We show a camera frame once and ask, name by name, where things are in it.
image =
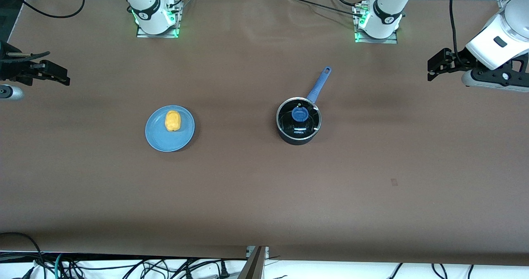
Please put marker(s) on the yellow peeled potato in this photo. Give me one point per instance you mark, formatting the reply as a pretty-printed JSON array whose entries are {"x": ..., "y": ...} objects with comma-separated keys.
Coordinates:
[{"x": 172, "y": 121}]

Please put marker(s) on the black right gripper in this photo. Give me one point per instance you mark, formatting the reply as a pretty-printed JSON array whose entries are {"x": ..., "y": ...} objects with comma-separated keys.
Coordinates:
[{"x": 11, "y": 67}]

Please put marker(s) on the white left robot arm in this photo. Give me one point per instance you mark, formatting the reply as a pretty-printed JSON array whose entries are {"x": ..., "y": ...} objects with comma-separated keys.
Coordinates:
[{"x": 386, "y": 10}]

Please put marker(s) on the blue round plate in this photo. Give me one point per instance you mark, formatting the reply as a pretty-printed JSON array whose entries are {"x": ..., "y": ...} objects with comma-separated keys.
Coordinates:
[{"x": 159, "y": 136}]

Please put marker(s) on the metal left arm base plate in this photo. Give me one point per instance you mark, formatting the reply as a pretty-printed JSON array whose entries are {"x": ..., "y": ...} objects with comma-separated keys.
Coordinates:
[{"x": 359, "y": 37}]

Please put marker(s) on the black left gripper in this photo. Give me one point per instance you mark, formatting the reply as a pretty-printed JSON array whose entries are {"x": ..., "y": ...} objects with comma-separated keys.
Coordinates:
[{"x": 461, "y": 58}]

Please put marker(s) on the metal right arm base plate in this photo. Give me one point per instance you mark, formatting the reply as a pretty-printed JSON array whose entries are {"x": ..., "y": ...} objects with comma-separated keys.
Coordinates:
[{"x": 175, "y": 20}]

